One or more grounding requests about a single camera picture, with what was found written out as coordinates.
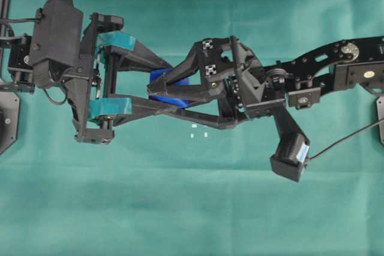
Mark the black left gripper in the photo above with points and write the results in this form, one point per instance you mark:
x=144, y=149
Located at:
x=128, y=54

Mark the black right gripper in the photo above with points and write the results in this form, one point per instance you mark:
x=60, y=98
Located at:
x=230, y=73

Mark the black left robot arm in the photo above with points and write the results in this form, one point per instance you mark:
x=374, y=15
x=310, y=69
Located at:
x=103, y=85

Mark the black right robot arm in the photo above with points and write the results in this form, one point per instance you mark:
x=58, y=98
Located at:
x=337, y=66

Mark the white tape square marks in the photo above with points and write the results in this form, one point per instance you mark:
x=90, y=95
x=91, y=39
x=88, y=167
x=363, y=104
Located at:
x=198, y=131

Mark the green table cloth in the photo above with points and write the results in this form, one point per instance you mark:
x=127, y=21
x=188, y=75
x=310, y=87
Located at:
x=156, y=191

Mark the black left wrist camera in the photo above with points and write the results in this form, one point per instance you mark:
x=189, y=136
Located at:
x=55, y=41

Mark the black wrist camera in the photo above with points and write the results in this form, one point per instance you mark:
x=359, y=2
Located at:
x=289, y=158
x=55, y=41

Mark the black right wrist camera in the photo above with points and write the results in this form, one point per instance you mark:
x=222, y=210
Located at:
x=289, y=158

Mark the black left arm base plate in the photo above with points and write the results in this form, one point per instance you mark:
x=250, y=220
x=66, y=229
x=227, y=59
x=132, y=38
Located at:
x=10, y=108

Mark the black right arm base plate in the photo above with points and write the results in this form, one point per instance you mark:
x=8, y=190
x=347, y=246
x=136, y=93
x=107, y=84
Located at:
x=380, y=116

